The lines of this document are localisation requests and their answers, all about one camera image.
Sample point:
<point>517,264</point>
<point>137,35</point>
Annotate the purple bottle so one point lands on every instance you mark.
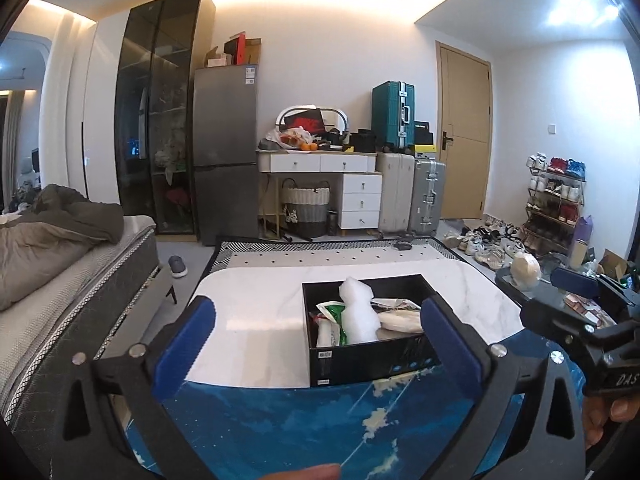
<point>581,240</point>

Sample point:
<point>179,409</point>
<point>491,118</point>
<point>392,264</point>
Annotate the dark jacket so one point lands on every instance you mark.
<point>85,215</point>

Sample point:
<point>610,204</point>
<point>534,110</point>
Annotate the red and black box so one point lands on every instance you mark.
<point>235,50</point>

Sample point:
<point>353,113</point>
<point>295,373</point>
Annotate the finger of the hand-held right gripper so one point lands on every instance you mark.
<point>575,282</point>
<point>550,315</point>

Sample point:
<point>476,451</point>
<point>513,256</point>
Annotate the green and white packet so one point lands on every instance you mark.
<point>332,312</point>

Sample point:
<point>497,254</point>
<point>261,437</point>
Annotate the arched mirror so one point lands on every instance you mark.
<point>310,120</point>

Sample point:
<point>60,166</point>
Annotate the woven laundry basket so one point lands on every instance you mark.
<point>305,205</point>

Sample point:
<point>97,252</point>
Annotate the bed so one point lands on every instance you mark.
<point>60,320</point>

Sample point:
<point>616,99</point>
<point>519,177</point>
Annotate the person's left hand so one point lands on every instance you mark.
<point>310,473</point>

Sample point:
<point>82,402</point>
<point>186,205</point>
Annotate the wooden door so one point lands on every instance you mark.
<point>462,135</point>

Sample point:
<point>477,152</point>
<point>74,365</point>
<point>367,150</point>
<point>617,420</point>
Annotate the person's right hand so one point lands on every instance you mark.
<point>607,420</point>

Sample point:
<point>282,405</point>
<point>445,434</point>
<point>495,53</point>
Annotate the small open cardboard box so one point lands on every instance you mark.
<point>612,265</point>

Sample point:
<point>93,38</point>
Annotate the beige suitcase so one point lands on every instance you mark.
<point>395,195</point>

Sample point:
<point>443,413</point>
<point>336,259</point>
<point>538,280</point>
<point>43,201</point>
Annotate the metal shoe rack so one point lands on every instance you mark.
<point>555,205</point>

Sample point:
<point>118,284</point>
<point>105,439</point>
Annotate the black bag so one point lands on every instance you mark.
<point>362,141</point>

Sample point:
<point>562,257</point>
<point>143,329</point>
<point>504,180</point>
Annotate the white dresser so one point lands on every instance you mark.
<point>360,195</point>

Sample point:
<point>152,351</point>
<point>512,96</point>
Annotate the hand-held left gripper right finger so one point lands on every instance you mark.
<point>447,345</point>

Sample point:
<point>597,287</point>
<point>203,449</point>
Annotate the yellow and black box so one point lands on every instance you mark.
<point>425,140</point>

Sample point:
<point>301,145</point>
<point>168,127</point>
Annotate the brown duvet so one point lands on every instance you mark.
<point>35,265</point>

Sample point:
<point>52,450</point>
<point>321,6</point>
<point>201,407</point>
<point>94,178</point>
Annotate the pile of shoes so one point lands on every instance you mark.
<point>485,245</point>

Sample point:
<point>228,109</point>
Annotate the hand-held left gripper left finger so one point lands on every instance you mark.
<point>185,345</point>

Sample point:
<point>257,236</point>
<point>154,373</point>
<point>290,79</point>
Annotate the black cardboard box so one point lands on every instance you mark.
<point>370,360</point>

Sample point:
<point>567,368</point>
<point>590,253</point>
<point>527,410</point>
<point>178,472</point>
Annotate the grey slipper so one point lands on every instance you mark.
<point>177,266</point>

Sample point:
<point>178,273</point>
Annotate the oranges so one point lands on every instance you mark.
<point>308,147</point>

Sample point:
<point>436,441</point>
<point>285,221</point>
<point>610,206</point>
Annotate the dark glass cabinet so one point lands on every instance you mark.
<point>160,110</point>

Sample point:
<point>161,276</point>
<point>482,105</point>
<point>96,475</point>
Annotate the silver suitcase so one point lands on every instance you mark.
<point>427,195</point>

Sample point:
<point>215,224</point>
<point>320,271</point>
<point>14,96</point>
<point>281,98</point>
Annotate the grey refrigerator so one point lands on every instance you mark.
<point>225,160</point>

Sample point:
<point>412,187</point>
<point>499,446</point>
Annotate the white bubble wrap piece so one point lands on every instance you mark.
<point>357,310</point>

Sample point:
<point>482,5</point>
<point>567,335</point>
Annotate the brown cardboard box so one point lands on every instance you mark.
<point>252,52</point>

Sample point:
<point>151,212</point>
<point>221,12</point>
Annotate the patterned floor rug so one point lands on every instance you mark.
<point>325,250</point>

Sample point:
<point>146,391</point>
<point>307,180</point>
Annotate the teal suitcase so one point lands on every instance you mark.
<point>392,115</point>

